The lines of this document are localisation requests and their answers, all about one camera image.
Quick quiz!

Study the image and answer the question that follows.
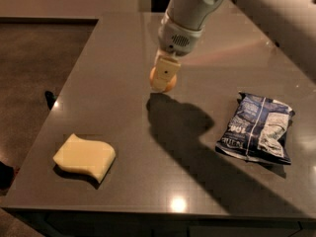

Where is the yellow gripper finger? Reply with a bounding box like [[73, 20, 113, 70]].
[[154, 49, 181, 90]]

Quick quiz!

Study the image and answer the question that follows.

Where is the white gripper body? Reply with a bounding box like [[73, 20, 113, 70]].
[[158, 12, 203, 56]]

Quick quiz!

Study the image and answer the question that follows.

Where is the orange fruit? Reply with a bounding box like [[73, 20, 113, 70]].
[[149, 67, 177, 93]]

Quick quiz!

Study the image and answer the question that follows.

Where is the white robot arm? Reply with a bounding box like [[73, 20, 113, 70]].
[[150, 0, 316, 92]]

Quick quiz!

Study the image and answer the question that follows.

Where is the blue chip bag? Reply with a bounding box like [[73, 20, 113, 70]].
[[215, 93, 294, 165]]

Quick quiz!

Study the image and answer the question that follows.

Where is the yellow wavy sponge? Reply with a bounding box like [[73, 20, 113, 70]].
[[53, 133, 116, 184]]

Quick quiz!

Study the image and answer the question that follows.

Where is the black object on floor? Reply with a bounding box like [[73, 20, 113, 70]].
[[44, 91, 57, 110]]

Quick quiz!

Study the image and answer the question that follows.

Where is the dark object at left edge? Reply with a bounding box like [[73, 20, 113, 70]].
[[0, 161, 15, 190]]

